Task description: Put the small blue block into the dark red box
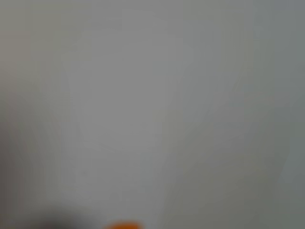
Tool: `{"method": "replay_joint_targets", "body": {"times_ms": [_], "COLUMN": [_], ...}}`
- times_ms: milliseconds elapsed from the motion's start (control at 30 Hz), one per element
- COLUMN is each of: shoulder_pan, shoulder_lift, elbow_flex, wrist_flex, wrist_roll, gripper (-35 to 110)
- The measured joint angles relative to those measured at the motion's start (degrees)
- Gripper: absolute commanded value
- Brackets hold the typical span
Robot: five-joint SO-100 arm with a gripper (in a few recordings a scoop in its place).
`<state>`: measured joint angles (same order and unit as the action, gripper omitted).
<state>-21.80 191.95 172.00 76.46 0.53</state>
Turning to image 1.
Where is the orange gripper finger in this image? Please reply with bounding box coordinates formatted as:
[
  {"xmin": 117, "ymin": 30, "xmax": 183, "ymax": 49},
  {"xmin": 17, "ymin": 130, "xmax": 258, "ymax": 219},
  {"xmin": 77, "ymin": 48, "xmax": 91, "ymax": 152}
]
[{"xmin": 102, "ymin": 220, "xmax": 144, "ymax": 229}]

